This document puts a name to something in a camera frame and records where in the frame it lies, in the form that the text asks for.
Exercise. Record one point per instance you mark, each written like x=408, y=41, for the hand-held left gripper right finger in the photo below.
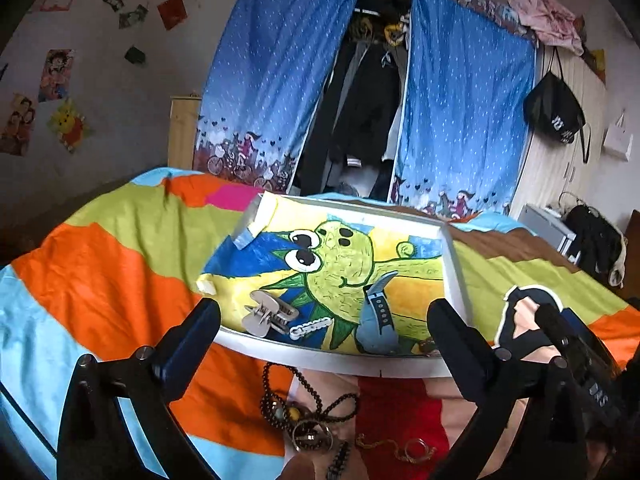
x=450, y=341

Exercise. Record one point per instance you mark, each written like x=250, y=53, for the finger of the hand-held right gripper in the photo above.
x=550, y=325

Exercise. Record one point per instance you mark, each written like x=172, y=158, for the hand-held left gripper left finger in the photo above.
x=192, y=341

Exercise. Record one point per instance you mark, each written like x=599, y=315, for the white tray with cartoon drawing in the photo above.
x=350, y=240

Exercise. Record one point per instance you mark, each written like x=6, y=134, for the grey hair claw clip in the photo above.
x=265, y=312

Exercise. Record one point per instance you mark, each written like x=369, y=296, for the white storage box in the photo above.
x=540, y=222

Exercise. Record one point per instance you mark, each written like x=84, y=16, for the colourful striped blanket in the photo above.
x=100, y=270

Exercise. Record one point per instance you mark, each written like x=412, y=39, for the white hair clip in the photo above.
x=310, y=327

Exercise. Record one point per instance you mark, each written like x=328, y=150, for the cream wardrobe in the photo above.
x=555, y=175

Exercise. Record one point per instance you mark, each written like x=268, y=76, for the white paper bag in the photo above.
x=617, y=142

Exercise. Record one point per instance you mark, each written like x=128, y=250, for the wooden cabinet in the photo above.
x=182, y=130

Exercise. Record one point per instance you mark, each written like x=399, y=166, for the yellow bear poster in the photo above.
x=69, y=125

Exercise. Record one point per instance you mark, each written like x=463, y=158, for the hanging dark clothes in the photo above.
x=365, y=100

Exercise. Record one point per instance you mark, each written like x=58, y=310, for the orange painting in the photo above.
x=595, y=65

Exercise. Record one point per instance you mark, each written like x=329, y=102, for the cartoon family poster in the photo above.
x=17, y=125

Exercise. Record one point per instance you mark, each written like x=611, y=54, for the dark green hanging pouch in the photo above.
x=135, y=56

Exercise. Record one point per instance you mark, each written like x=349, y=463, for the blue fabric wardrobe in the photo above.
x=270, y=60

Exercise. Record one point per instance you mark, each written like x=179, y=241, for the anime character poster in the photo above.
x=56, y=75

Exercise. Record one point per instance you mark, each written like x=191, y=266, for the pink cloth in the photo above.
x=545, y=20

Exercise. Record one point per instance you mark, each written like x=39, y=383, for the red paper square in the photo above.
x=172, y=11

